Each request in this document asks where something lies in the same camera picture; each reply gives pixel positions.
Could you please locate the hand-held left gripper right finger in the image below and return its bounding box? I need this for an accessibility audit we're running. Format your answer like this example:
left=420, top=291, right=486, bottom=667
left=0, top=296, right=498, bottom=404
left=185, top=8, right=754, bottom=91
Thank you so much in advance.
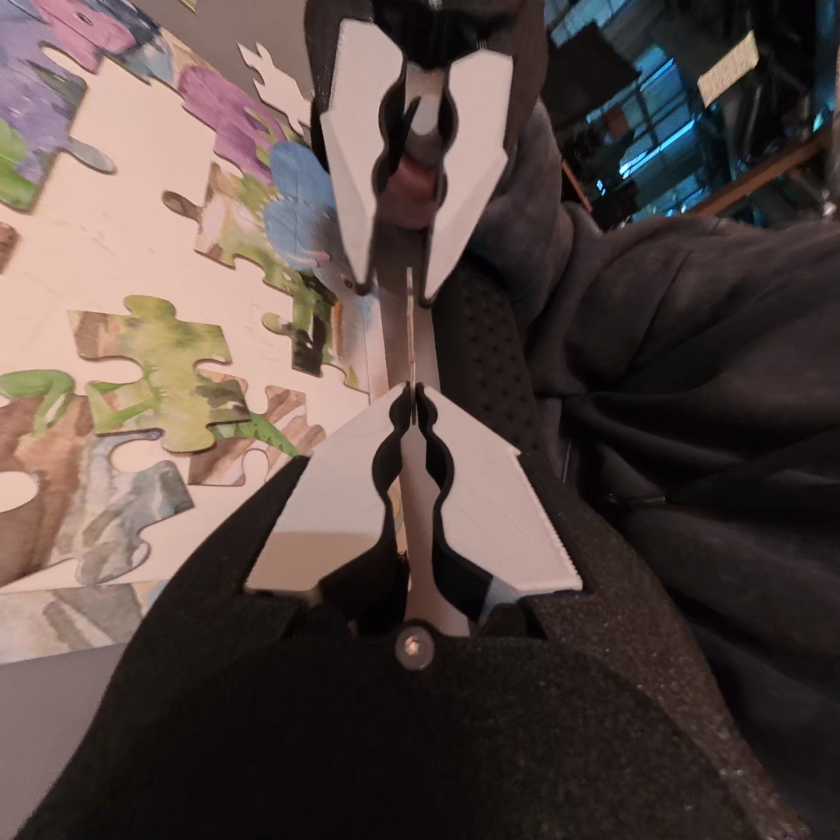
left=419, top=385, right=585, bottom=626

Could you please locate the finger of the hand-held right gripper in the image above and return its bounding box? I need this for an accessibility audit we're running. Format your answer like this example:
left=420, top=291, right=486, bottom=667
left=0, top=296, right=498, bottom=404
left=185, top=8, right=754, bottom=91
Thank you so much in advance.
left=320, top=18, right=406, bottom=296
left=422, top=52, right=517, bottom=309

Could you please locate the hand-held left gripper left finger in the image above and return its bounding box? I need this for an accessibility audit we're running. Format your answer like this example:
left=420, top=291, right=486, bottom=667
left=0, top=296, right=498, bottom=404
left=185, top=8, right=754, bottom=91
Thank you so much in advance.
left=245, top=385, right=414, bottom=606

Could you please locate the pile of puzzle pieces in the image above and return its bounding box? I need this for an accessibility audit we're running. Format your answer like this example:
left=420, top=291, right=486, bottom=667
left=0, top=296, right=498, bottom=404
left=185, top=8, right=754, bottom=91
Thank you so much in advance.
left=238, top=41, right=315, bottom=135

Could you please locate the green and brown puzzle piece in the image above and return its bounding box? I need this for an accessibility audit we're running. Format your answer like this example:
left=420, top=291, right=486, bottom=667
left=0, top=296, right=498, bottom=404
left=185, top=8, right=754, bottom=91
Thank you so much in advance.
left=187, top=371, right=327, bottom=488

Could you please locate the group of assembled puzzle pieces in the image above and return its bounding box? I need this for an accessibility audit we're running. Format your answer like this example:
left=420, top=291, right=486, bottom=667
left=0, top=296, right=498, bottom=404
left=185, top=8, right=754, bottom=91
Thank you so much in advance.
left=131, top=26, right=378, bottom=395

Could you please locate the teal plant puzzle piece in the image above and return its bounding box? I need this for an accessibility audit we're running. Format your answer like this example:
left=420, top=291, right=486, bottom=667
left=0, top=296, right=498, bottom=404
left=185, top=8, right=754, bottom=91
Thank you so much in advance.
left=406, top=266, right=420, bottom=427

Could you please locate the green grass puzzle piece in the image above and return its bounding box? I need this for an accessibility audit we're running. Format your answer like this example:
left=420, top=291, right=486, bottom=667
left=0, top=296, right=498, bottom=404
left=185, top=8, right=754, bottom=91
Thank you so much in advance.
left=69, top=295, right=253, bottom=455

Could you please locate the dinosaur puzzle tray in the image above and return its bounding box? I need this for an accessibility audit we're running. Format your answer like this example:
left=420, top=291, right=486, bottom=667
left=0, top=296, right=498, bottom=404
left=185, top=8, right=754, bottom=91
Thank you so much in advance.
left=0, top=0, right=395, bottom=665

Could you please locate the brown grey puzzle piece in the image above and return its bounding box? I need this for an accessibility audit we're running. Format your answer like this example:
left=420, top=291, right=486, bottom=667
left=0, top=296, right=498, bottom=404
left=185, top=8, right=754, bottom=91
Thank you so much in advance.
left=0, top=369, right=196, bottom=588

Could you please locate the blue purple puzzle piece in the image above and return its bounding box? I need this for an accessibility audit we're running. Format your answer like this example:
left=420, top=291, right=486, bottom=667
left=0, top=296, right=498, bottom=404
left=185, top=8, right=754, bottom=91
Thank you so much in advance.
left=0, top=10, right=89, bottom=112

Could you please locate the green dinosaur head puzzle piece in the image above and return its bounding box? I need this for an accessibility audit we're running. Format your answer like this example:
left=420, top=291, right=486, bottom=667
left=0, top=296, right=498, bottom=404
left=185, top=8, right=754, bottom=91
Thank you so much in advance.
left=0, top=66, right=118, bottom=275

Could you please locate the person's right forearm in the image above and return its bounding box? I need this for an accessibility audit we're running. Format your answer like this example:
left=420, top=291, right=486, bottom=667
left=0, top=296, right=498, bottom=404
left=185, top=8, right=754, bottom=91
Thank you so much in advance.
left=472, top=98, right=592, bottom=277

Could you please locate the grey desk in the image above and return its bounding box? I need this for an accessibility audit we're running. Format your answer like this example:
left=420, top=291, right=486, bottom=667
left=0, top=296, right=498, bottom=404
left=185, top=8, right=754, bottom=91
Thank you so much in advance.
left=0, top=0, right=460, bottom=840

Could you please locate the person's right hand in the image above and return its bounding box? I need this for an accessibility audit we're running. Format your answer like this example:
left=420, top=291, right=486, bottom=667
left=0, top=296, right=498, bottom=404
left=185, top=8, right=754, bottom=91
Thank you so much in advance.
left=387, top=147, right=439, bottom=231

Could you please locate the black dimpled surface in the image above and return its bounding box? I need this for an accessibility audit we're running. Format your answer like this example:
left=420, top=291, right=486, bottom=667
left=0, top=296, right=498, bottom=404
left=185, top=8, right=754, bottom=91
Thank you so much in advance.
left=436, top=262, right=549, bottom=473

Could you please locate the person's grey sweater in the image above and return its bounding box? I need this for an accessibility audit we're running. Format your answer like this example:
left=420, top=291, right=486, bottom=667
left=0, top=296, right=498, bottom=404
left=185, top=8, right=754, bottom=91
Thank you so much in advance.
left=525, top=197, right=840, bottom=840

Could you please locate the white paper sign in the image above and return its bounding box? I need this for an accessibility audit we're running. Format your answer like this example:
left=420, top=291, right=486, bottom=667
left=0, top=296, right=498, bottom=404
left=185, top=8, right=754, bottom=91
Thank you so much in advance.
left=697, top=29, right=761, bottom=109

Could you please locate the pink dinosaur head puzzle piece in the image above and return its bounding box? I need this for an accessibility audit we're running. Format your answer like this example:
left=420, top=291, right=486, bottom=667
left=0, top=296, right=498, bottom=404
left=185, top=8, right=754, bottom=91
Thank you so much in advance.
left=33, top=0, right=175, bottom=83

